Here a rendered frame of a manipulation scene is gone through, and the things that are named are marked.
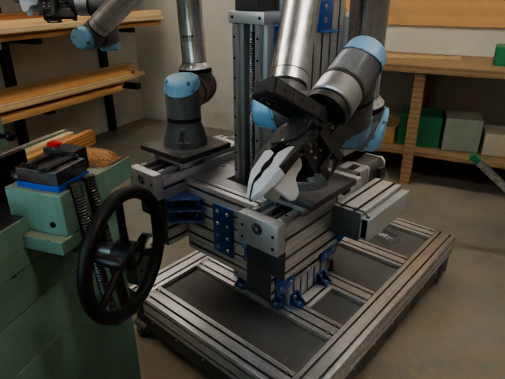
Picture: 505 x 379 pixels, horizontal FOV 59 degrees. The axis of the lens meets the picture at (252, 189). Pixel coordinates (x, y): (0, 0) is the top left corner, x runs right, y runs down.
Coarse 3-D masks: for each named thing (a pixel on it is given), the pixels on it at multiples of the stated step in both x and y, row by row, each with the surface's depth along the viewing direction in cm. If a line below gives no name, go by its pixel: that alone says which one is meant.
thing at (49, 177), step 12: (72, 144) 94; (60, 156) 90; (84, 156) 93; (24, 168) 84; (36, 168) 84; (60, 168) 84; (72, 168) 86; (84, 168) 90; (24, 180) 85; (36, 180) 84; (48, 180) 83; (60, 180) 84; (72, 180) 86; (60, 192) 84
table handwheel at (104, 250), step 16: (128, 192) 87; (144, 192) 93; (112, 208) 83; (160, 208) 100; (96, 224) 80; (160, 224) 102; (96, 240) 79; (128, 240) 90; (160, 240) 103; (80, 256) 78; (128, 256) 88; (160, 256) 103; (80, 272) 78; (80, 288) 79; (112, 288) 87; (144, 288) 100; (96, 304) 82; (128, 304) 95; (96, 320) 84; (112, 320) 87
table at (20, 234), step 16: (128, 160) 119; (112, 176) 113; (128, 176) 120; (0, 208) 91; (16, 224) 85; (0, 240) 82; (16, 240) 86; (32, 240) 87; (48, 240) 85; (64, 240) 85; (80, 240) 90; (0, 256) 83
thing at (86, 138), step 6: (84, 132) 125; (90, 132) 126; (66, 138) 120; (72, 138) 120; (78, 138) 122; (84, 138) 124; (90, 138) 127; (78, 144) 122; (84, 144) 124; (90, 144) 127
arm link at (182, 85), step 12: (180, 72) 149; (168, 84) 142; (180, 84) 141; (192, 84) 142; (168, 96) 143; (180, 96) 142; (192, 96) 143; (204, 96) 152; (168, 108) 145; (180, 108) 144; (192, 108) 145
